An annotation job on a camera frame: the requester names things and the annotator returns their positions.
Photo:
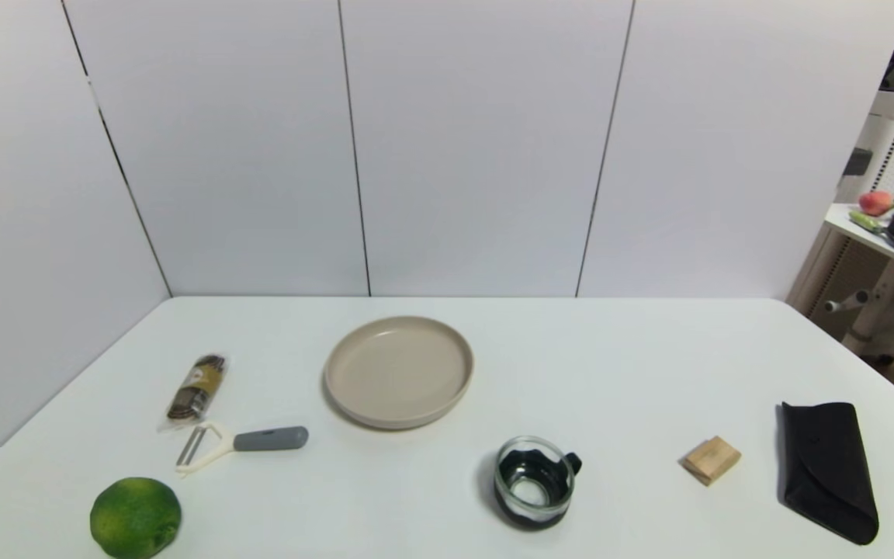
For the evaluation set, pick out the green lime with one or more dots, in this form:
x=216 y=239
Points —
x=135 y=519

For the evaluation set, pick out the beige round plate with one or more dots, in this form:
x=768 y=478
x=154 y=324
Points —
x=396 y=373

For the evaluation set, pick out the white side table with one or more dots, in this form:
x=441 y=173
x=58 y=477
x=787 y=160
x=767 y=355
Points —
x=893 y=299

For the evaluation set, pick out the black glasses pouch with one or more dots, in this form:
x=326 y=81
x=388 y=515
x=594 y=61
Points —
x=827 y=466

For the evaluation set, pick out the brown cookie packet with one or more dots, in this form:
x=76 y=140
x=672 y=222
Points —
x=197 y=386

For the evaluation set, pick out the pink peach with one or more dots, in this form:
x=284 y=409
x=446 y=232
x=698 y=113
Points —
x=875 y=203

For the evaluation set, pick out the small wooden block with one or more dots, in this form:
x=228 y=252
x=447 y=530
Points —
x=712 y=460

